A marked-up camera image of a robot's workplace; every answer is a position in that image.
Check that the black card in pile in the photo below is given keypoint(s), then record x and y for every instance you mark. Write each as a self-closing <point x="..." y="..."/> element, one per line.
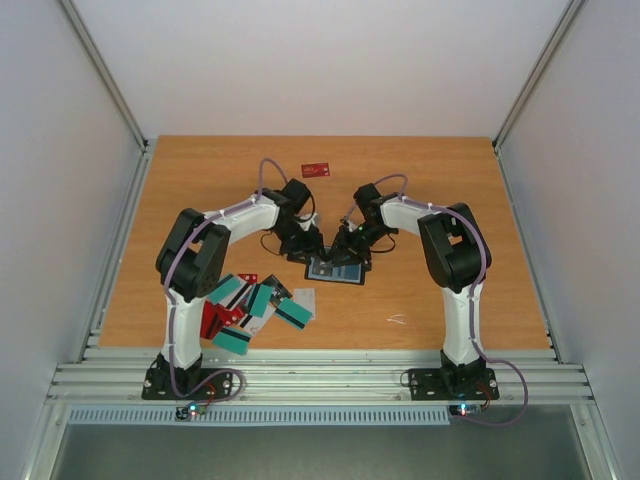
<point x="279" y="291"/>

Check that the right controller board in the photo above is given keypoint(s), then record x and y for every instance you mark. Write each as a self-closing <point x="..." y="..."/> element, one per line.
<point x="465" y="410"/>

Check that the small red card top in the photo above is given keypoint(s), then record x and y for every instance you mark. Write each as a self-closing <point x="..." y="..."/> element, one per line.
<point x="249" y="278"/>

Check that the teal card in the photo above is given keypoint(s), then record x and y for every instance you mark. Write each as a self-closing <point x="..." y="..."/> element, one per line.
<point x="232" y="340"/>
<point x="259" y="299"/>
<point x="226" y="287"/>
<point x="293" y="313"/>

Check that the teal card right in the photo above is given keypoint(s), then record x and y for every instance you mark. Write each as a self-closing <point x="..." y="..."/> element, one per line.
<point x="293" y="313"/>

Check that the left controller board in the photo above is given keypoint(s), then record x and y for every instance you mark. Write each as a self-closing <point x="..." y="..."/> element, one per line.
<point x="191" y="411"/>

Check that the black leather card holder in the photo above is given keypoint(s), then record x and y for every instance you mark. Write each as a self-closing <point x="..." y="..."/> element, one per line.
<point x="334" y="279"/>

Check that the black vip card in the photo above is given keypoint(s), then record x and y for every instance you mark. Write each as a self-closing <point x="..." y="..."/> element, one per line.
<point x="320" y="269"/>

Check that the red card far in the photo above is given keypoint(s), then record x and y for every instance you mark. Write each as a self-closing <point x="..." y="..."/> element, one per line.
<point x="315" y="170"/>

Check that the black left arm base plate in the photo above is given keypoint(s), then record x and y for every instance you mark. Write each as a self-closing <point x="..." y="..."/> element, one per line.
<point x="193" y="383"/>

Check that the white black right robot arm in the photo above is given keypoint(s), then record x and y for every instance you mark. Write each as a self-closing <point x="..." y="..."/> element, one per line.
<point x="456" y="254"/>

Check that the white floral card in pile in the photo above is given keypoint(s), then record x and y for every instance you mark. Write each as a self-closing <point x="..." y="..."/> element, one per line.
<point x="252" y="325"/>

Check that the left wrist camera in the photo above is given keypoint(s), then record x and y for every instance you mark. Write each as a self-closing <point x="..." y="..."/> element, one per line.
<point x="309" y="221"/>

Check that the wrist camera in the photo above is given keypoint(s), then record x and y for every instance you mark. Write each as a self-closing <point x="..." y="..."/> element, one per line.
<point x="349" y="224"/>
<point x="309" y="221"/>

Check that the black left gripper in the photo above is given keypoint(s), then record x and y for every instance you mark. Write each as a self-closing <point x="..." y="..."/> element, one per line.
<point x="311" y="248"/>

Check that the teal card top left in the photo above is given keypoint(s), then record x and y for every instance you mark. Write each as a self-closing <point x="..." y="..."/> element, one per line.
<point x="226" y="287"/>

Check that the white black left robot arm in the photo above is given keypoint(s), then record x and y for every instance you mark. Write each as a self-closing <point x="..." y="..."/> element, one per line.
<point x="191" y="260"/>

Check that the teal card front bottom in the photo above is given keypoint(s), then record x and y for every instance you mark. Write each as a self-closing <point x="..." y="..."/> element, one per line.
<point x="232" y="340"/>

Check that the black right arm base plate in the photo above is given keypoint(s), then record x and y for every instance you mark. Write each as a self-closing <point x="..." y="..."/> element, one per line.
<point x="431" y="384"/>

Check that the blue card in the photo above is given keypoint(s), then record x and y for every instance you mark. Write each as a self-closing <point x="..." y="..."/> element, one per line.
<point x="349" y="274"/>

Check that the controller board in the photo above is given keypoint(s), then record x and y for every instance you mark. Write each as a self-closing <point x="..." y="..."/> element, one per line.
<point x="191" y="411"/>
<point x="465" y="410"/>

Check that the red card left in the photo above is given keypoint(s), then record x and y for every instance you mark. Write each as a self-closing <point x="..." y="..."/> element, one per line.
<point x="211" y="322"/>

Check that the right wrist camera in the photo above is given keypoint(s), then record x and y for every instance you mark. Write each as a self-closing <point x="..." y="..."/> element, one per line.
<point x="349" y="224"/>

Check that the teal card middle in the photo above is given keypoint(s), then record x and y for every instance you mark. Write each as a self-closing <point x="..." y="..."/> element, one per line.
<point x="259" y="299"/>

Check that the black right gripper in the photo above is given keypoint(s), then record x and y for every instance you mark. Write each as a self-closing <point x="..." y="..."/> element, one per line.
<point x="351" y="247"/>

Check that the grey slotted cable duct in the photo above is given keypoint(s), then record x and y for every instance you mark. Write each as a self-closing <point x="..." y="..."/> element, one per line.
<point x="261" y="416"/>

